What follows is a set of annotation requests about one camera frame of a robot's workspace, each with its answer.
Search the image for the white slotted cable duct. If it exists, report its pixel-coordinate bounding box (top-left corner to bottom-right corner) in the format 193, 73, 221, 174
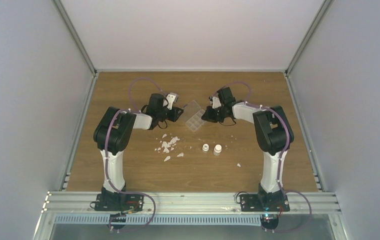
54, 213, 261, 227

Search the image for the white pill fragments pile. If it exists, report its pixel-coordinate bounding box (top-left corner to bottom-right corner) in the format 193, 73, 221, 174
154, 134, 184, 162

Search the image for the clear plastic pill organizer box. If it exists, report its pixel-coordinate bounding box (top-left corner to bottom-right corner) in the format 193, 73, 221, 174
180, 100, 205, 133

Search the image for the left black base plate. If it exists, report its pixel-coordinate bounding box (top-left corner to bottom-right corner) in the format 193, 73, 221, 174
90, 193, 144, 212

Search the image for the capped white pill bottle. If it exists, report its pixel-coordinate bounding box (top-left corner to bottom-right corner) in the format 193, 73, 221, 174
213, 144, 222, 156

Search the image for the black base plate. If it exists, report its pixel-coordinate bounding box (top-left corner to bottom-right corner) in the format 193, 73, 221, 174
90, 193, 144, 212
235, 190, 290, 213

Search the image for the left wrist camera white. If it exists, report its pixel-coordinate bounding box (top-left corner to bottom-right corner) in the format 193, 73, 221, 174
163, 92, 179, 110

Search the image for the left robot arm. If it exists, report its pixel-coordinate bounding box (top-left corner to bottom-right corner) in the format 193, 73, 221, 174
93, 92, 184, 195

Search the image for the aluminium front rail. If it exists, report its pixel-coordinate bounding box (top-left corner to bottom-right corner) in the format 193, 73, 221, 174
42, 191, 341, 215

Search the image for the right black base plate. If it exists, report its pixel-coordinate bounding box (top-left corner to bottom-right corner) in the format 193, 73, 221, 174
235, 190, 290, 213

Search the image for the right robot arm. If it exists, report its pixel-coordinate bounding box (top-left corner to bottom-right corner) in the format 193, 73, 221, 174
202, 87, 294, 195

